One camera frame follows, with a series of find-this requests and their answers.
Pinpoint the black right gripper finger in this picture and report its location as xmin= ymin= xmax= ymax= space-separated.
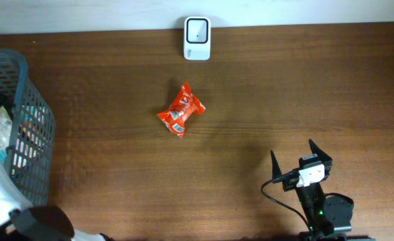
xmin=270 ymin=151 xmax=282 ymax=180
xmin=309 ymin=139 xmax=331 ymax=161

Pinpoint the orange snack packet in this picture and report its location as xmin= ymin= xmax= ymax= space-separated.
xmin=157 ymin=82 xmax=206 ymax=137

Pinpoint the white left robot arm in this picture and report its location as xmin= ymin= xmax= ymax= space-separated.
xmin=0 ymin=163 xmax=112 ymax=241

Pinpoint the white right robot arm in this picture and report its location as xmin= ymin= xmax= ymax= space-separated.
xmin=261 ymin=140 xmax=371 ymax=240

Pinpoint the white barcode scanner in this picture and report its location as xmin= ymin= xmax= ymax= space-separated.
xmin=184 ymin=16 xmax=211 ymax=61

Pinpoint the black camera cable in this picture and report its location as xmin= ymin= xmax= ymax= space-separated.
xmin=260 ymin=172 xmax=314 ymax=232

